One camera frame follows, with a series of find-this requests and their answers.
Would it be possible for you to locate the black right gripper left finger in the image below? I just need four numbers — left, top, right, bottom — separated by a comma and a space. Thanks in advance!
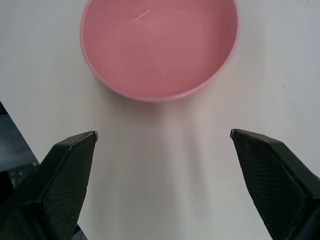
0, 130, 99, 240

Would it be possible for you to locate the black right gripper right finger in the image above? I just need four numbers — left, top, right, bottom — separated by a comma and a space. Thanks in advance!
229, 128, 320, 240

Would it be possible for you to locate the pink bowl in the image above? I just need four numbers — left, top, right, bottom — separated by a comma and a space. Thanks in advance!
80, 0, 242, 103

